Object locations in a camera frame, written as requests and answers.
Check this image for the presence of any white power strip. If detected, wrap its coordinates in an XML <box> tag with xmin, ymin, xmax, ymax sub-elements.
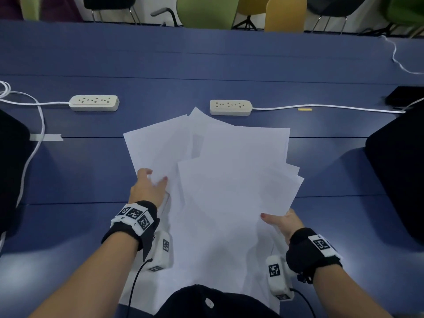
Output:
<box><xmin>210</xmin><ymin>99</ymin><xmax>253</xmax><ymax>116</ymax></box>
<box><xmin>69</xmin><ymin>95</ymin><xmax>120</xmax><ymax>112</ymax></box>

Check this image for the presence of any black chair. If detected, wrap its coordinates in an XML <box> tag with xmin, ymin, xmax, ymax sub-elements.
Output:
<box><xmin>82</xmin><ymin>0</ymin><xmax>141</xmax><ymax>26</ymax></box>

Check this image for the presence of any person's left forearm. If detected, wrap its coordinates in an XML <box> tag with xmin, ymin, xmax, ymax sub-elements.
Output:
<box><xmin>28</xmin><ymin>233</ymin><xmax>140</xmax><ymax>318</ymax></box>

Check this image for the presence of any black camera cable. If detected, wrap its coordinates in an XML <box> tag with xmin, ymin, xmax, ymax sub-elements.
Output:
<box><xmin>127</xmin><ymin>258</ymin><xmax>153</xmax><ymax>318</ymax></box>
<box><xmin>290</xmin><ymin>288</ymin><xmax>317</xmax><ymax>318</ymax></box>

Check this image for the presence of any pile of white paper sheets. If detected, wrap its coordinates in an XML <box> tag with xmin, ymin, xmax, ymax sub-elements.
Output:
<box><xmin>118</xmin><ymin>107</ymin><xmax>305</xmax><ymax>313</ymax></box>

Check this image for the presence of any white looped cable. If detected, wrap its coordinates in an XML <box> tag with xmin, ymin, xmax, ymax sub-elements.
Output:
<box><xmin>0</xmin><ymin>81</ymin><xmax>45</xmax><ymax>255</ymax></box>

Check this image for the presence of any person's right hand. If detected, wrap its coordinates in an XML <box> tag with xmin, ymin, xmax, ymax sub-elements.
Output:
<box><xmin>261</xmin><ymin>208</ymin><xmax>305</xmax><ymax>245</ymax></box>

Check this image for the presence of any thin white cable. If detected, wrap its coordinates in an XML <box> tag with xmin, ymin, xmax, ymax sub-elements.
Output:
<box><xmin>379</xmin><ymin>35</ymin><xmax>424</xmax><ymax>75</ymax></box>

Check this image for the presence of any green chair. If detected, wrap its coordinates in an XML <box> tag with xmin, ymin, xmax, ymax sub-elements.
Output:
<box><xmin>386</xmin><ymin>0</ymin><xmax>424</xmax><ymax>30</ymax></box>
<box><xmin>176</xmin><ymin>0</ymin><xmax>240</xmax><ymax>30</ymax></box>

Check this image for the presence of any large black rounded object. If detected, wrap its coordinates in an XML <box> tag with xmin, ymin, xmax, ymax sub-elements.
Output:
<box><xmin>0</xmin><ymin>109</ymin><xmax>32</xmax><ymax>236</ymax></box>
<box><xmin>365</xmin><ymin>108</ymin><xmax>424</xmax><ymax>253</ymax></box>

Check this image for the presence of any black wrist strap with markers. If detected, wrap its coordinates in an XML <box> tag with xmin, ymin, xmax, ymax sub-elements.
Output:
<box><xmin>286</xmin><ymin>228</ymin><xmax>343</xmax><ymax>284</ymax></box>
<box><xmin>101</xmin><ymin>201</ymin><xmax>160</xmax><ymax>259</ymax></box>

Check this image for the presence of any mustard yellow chair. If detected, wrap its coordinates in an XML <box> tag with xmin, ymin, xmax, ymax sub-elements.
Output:
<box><xmin>231</xmin><ymin>0</ymin><xmax>276</xmax><ymax>31</ymax></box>

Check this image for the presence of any person's black garment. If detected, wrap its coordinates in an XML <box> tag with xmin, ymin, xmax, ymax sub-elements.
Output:
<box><xmin>157</xmin><ymin>284</ymin><xmax>283</xmax><ymax>318</ymax></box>

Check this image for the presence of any light wooden chair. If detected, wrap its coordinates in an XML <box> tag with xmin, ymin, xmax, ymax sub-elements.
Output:
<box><xmin>264</xmin><ymin>0</ymin><xmax>307</xmax><ymax>33</ymax></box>

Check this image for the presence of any white power strip cable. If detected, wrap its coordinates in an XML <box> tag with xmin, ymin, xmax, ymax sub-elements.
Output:
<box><xmin>251</xmin><ymin>104</ymin><xmax>407</xmax><ymax>114</ymax></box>
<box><xmin>0</xmin><ymin>90</ymin><xmax>71</xmax><ymax>106</ymax></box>

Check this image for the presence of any black flat device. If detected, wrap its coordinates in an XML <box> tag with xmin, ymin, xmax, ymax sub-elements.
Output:
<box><xmin>385</xmin><ymin>85</ymin><xmax>424</xmax><ymax>108</ymax></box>

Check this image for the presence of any person's right forearm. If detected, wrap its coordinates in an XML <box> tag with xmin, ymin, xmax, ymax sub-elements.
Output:
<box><xmin>311</xmin><ymin>264</ymin><xmax>395</xmax><ymax>318</ymax></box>

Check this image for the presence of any person's left hand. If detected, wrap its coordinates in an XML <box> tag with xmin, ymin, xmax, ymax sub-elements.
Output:
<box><xmin>129</xmin><ymin>168</ymin><xmax>169</xmax><ymax>206</ymax></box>

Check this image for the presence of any purple chair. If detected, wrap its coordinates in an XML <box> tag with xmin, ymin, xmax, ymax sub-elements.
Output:
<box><xmin>0</xmin><ymin>0</ymin><xmax>83</xmax><ymax>22</ymax></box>

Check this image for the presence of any dark grey chair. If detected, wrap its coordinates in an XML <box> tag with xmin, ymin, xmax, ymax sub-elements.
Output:
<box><xmin>306</xmin><ymin>0</ymin><xmax>369</xmax><ymax>34</ymax></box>

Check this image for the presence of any white tape strip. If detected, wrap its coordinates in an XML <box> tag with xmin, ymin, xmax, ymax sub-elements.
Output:
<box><xmin>30</xmin><ymin>133</ymin><xmax>64</xmax><ymax>142</ymax></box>

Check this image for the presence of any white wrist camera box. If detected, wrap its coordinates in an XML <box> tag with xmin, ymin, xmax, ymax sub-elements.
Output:
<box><xmin>266</xmin><ymin>256</ymin><xmax>295</xmax><ymax>301</ymax></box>
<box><xmin>144</xmin><ymin>230</ymin><xmax>174</xmax><ymax>272</ymax></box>

